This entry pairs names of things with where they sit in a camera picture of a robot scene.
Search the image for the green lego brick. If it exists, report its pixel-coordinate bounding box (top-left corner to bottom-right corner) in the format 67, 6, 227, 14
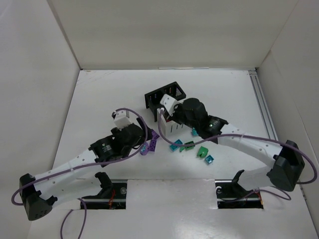
185, 141, 195, 150

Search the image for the green rounded lego block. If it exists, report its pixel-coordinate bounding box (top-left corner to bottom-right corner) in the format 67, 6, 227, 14
196, 146, 209, 158

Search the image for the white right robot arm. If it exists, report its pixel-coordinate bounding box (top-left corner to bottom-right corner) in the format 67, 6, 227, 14
172, 98, 305, 192

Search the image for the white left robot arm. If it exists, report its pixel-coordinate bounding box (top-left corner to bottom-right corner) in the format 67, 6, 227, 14
19, 122, 153, 221

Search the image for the teal lego brick by container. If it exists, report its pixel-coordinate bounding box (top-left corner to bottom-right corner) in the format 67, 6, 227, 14
191, 128, 198, 136

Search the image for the purple round flower lego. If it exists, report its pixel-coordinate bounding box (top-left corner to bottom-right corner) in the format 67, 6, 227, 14
140, 147, 149, 156

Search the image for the white two-slot container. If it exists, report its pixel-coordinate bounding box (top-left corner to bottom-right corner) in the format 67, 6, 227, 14
157, 109, 191, 137

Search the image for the purple lego brick overturned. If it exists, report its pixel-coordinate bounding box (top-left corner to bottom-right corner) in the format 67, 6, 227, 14
148, 139, 157, 152

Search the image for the purple lego brick upright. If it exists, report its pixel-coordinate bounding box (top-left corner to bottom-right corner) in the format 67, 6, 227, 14
151, 130, 160, 140

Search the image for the teal long lego overturned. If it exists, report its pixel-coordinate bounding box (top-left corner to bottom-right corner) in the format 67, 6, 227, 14
169, 139, 183, 152

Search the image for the black two-slot container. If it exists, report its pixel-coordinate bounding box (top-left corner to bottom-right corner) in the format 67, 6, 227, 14
145, 82, 186, 122

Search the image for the small teal square lego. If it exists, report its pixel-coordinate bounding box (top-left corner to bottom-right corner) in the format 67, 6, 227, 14
205, 155, 214, 165

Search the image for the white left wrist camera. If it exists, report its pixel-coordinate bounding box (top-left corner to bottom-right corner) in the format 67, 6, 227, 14
112, 110, 133, 130

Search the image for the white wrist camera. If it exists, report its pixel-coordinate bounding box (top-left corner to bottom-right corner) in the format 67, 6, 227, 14
160, 94, 180, 117
112, 110, 133, 130

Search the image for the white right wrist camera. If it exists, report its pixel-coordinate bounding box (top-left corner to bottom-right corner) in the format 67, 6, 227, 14
160, 94, 180, 117

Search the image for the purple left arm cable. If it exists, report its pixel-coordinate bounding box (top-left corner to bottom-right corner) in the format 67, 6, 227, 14
11, 107, 149, 239

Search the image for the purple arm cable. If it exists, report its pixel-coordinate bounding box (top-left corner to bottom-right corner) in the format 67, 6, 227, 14
156, 108, 319, 202
11, 107, 149, 239

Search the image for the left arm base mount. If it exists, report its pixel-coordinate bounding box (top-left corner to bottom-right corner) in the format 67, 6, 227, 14
82, 180, 128, 210

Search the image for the aluminium rail right edge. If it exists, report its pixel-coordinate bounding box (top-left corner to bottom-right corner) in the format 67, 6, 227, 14
248, 70, 278, 140

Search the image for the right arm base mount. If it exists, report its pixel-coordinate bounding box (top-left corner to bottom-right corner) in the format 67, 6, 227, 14
215, 180, 264, 209

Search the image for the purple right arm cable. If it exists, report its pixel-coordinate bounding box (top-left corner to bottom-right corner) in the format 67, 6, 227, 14
156, 108, 319, 202

